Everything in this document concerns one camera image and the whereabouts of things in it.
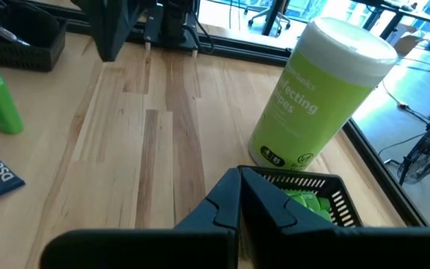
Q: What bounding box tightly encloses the black fan power cord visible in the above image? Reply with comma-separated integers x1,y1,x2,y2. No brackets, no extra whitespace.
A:
381,80,430,126

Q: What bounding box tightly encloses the brown cardboard box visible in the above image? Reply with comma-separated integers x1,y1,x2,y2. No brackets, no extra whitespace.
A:
393,31,427,58

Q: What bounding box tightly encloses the wheeled office chair base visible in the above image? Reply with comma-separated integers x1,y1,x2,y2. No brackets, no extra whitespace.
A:
243,0,293,37

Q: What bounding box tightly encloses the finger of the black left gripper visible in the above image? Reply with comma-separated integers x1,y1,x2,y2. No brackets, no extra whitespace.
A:
71,0,158,63

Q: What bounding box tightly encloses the black floor fan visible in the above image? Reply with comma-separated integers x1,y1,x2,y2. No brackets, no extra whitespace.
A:
382,93,430,187

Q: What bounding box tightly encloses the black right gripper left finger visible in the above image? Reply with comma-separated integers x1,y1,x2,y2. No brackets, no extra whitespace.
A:
173,167,243,230

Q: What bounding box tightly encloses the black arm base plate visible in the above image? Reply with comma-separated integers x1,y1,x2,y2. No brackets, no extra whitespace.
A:
142,35,203,53

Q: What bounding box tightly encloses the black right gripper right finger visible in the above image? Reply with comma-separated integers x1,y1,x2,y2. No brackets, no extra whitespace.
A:
240,167,337,232

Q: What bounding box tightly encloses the black plastic mesh basket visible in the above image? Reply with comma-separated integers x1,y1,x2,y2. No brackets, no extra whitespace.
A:
237,165,364,228
0,0,69,72

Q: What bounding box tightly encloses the green disinfecting wipes canister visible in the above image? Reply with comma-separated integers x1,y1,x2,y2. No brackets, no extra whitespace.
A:
248,16,399,173

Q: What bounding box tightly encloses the black legged table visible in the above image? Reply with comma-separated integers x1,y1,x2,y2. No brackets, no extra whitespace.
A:
352,0,430,41

